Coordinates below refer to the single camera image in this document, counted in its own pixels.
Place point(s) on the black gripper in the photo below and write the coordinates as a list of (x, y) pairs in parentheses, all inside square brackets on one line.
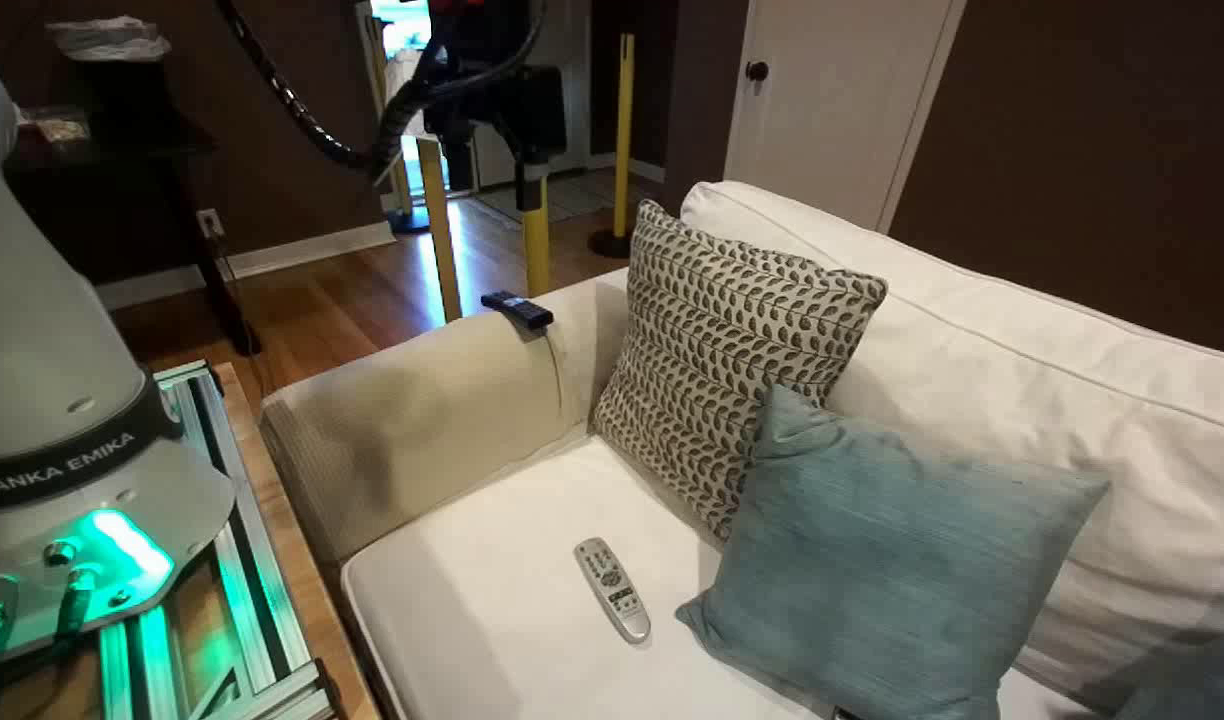
[(505, 101)]

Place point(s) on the beige and black patterned pillow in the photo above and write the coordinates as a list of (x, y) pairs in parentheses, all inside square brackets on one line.
[(719, 363)]

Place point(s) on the teal blue throw pillow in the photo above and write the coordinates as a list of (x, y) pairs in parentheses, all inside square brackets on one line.
[(1192, 685), (878, 574)]

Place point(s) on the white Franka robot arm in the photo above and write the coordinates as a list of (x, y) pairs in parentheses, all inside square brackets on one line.
[(38, 332)]

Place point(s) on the black remote control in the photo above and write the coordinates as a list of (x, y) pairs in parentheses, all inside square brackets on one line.
[(519, 311)]

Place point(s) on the black door knob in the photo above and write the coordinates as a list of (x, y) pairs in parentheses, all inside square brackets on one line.
[(757, 68)]

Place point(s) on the white panel door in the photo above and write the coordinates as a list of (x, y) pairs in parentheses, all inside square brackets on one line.
[(824, 104)]

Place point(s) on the white fabric sofa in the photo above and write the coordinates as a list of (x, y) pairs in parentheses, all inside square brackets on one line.
[(427, 412)]

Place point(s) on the white cloth bundle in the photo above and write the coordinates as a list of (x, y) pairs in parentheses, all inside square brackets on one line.
[(104, 37)]

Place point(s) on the silver remote control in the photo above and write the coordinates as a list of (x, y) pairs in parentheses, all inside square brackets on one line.
[(612, 588)]

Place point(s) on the thin yellow post with base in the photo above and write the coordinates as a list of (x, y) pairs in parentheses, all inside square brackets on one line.
[(624, 132)]

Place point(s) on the pale wooden post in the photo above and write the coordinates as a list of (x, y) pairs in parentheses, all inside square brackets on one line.
[(382, 80), (443, 240)]

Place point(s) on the thick yellow post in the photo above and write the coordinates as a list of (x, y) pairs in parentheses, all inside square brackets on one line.
[(539, 240)]

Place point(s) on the white wall outlet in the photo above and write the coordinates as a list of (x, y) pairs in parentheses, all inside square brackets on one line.
[(210, 223)]

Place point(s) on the aluminium profile base frame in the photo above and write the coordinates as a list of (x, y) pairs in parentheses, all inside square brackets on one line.
[(258, 625)]

